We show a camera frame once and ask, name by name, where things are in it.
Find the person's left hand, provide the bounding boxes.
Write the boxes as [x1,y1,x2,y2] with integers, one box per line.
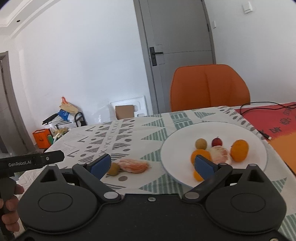
[0,184,25,224]

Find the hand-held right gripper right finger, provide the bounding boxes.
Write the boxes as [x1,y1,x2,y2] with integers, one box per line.
[183,155,266,204]

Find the white shallow bowl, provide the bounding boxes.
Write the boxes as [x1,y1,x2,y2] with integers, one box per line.
[160,122,269,188]

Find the grey door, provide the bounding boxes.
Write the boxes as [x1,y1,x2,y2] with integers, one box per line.
[133,0,217,114]

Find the brown round fruit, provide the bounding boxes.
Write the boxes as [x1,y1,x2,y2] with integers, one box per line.
[195,138,207,150]
[107,163,120,176]

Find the white bag with yellowish contents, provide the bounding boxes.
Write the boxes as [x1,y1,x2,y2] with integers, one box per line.
[49,127,70,144]

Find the small peeled pomelo piece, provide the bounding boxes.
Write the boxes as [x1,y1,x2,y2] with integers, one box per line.
[209,146,232,165]

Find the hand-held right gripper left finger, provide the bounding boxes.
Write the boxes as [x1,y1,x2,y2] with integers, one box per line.
[38,153,121,204]

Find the orange chair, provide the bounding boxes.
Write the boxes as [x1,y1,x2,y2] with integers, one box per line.
[170,64,251,112]

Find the brown paper bag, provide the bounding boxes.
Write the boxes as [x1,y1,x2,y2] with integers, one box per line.
[59,97,79,114]

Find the black cable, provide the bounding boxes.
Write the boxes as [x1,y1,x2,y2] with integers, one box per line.
[240,101,296,141]

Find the patterned white tablecloth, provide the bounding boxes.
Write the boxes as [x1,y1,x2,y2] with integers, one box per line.
[17,105,296,241]

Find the black door handle lock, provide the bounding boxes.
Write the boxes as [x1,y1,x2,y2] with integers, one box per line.
[149,47,164,67]

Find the blue white bag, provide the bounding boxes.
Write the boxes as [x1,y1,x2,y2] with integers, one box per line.
[56,109,76,121]

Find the cardboard box in white frame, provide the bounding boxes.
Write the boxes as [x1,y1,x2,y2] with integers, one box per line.
[110,96,147,120]

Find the black metal rack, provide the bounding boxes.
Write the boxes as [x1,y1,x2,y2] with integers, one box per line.
[73,112,87,127]

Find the grey door frame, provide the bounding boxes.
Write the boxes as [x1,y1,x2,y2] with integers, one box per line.
[0,51,28,154]

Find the black folded umbrella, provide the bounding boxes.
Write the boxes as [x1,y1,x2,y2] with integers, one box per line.
[42,113,62,125]

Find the orange box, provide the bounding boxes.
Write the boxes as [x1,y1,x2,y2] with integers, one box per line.
[32,128,52,149]

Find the red orange cloth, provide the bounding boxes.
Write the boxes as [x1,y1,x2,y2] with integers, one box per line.
[234,102,296,175]

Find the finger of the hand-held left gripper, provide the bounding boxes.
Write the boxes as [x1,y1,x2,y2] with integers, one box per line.
[38,150,65,166]

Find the large orange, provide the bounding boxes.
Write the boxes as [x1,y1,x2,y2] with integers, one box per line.
[230,139,249,163]
[191,149,212,165]

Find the large peeled pomelo piece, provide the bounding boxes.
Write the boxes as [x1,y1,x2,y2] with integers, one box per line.
[118,159,149,173]

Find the brown cardboard box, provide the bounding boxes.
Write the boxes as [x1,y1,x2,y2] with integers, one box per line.
[115,105,135,120]

